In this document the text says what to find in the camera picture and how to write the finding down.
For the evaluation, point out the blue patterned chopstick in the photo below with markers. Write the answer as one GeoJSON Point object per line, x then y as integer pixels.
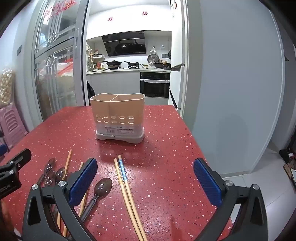
{"type": "Point", "coordinates": [123, 170]}

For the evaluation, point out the black wok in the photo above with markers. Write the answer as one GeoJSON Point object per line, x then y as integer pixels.
{"type": "Point", "coordinates": [113, 63]}

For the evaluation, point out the red paper decal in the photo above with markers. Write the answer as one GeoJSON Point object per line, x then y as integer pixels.
{"type": "Point", "coordinates": [145, 13]}
{"type": "Point", "coordinates": [110, 18]}

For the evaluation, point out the pink plastic stool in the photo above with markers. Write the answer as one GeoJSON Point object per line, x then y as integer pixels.
{"type": "Point", "coordinates": [12, 125]}

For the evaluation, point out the black device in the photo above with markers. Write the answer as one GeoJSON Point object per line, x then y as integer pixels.
{"type": "Point", "coordinates": [286, 155]}

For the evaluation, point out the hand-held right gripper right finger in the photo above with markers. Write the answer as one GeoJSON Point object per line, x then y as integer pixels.
{"type": "Point", "coordinates": [208, 183]}

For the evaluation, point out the black round fan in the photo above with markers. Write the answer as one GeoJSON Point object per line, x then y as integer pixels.
{"type": "Point", "coordinates": [169, 54]}

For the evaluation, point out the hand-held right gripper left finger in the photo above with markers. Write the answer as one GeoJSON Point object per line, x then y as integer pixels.
{"type": "Point", "coordinates": [83, 180]}

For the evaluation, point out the built-in black oven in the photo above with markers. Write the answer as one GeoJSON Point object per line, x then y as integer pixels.
{"type": "Point", "coordinates": [155, 84]}

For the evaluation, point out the bag of nuts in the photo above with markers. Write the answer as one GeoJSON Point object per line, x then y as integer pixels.
{"type": "Point", "coordinates": [5, 88]}

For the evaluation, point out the beige cutlery holder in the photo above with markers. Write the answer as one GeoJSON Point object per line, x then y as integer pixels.
{"type": "Point", "coordinates": [115, 109]}

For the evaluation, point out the rack of condiment bottles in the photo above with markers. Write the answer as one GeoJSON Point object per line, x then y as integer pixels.
{"type": "Point", "coordinates": [93, 60]}

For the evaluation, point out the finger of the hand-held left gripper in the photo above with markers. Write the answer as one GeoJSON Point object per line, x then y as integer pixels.
{"type": "Point", "coordinates": [17, 159]}

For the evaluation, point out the black frying pan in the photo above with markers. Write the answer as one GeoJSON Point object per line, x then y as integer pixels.
{"type": "Point", "coordinates": [133, 63]}

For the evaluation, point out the white refrigerator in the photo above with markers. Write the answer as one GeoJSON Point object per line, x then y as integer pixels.
{"type": "Point", "coordinates": [178, 34]}

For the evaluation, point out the sliding glass door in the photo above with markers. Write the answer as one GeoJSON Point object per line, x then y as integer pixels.
{"type": "Point", "coordinates": [57, 69]}

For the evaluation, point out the brown spoon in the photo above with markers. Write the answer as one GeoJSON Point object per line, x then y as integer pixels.
{"type": "Point", "coordinates": [60, 173]}
{"type": "Point", "coordinates": [49, 179]}
{"type": "Point", "coordinates": [49, 165]}
{"type": "Point", "coordinates": [104, 185]}

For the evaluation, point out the cardboard box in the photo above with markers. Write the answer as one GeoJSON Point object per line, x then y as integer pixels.
{"type": "Point", "coordinates": [291, 172]}

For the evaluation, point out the white kitchen counter cabinet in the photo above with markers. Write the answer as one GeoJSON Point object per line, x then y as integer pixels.
{"type": "Point", "coordinates": [113, 81]}

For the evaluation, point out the black range hood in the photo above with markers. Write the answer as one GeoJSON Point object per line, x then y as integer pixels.
{"type": "Point", "coordinates": [124, 44]}

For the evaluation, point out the wok with food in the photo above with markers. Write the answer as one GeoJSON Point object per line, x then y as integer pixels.
{"type": "Point", "coordinates": [161, 64]}

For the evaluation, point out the round metal strainer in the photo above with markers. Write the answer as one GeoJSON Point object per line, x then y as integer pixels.
{"type": "Point", "coordinates": [152, 59]}

